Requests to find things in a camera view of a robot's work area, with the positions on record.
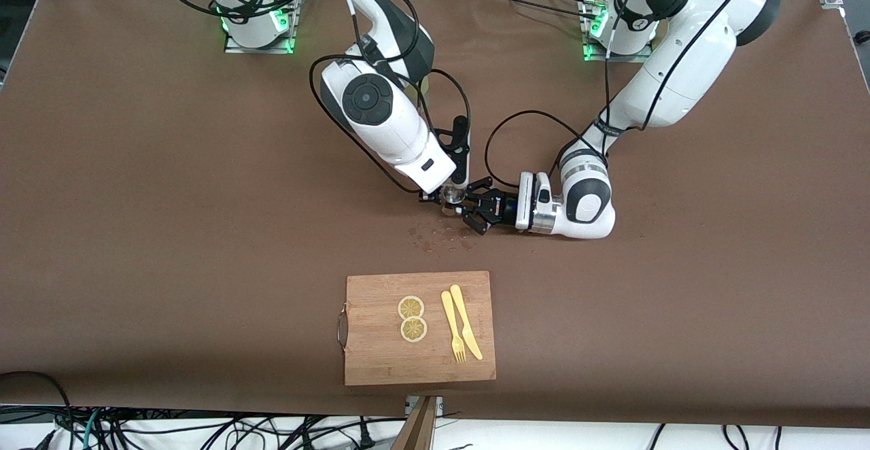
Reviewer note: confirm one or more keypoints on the green sleeved glass bottle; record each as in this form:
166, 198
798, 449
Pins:
425, 85

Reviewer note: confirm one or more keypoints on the small metal bracket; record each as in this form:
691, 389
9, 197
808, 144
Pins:
410, 404

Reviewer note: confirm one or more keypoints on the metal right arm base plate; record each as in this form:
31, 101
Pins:
272, 49

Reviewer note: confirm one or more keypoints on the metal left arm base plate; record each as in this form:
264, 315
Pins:
598, 56

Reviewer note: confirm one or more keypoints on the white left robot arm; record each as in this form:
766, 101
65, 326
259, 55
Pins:
680, 76

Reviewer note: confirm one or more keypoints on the yellow plastic fork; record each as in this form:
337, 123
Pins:
450, 317

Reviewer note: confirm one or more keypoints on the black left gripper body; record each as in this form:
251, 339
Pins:
503, 209

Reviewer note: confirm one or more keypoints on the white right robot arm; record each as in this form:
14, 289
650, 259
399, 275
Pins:
380, 124

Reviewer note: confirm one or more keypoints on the wooden post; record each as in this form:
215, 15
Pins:
418, 429

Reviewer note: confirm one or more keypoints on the clear glass measuring cup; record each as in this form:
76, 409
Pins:
452, 195

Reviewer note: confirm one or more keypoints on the lemon slice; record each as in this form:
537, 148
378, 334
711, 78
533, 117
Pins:
413, 330
410, 308

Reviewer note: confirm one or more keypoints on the yellow plastic knife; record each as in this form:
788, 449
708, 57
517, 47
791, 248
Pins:
462, 314

